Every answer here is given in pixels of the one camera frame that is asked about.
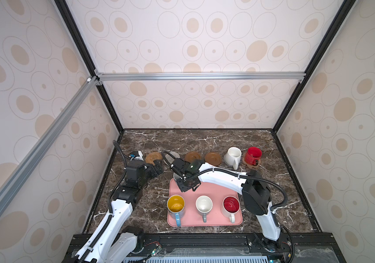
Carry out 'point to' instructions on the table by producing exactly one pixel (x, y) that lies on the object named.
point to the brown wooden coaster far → (213, 158)
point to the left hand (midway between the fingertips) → (159, 161)
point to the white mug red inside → (231, 206)
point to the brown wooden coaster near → (191, 156)
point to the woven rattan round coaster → (152, 156)
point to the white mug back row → (233, 156)
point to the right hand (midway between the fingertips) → (184, 186)
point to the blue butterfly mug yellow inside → (175, 205)
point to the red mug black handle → (253, 155)
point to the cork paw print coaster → (248, 165)
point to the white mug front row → (204, 205)
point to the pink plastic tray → (191, 217)
